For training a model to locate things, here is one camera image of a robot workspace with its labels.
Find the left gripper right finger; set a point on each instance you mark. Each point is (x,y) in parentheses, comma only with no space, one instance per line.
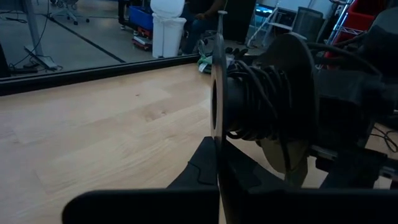
(311,208)

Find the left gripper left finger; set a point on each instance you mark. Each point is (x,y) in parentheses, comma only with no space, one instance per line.
(140,208)

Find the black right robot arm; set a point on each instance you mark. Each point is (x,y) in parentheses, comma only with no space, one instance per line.
(385,40)

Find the red plastic storage bin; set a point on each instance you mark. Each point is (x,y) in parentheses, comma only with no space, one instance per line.
(360,12)

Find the grey mesh chair back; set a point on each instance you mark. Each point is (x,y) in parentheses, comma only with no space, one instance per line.
(308,21)

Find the lit computer screen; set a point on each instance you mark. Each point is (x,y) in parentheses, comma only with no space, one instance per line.
(264,11)

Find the grey glove green cuff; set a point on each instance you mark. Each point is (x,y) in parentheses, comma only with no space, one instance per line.
(203,63)

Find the red black floor dolly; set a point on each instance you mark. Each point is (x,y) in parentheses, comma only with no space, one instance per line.
(143,42)

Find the person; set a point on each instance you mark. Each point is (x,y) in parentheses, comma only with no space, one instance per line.
(199,31)

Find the white trash bin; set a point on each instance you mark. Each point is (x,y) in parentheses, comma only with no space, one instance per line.
(168,34)

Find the blue plastic crate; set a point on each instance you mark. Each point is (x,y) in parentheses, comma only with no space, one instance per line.
(140,18)

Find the grey desk leg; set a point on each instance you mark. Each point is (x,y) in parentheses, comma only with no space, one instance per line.
(32,28)

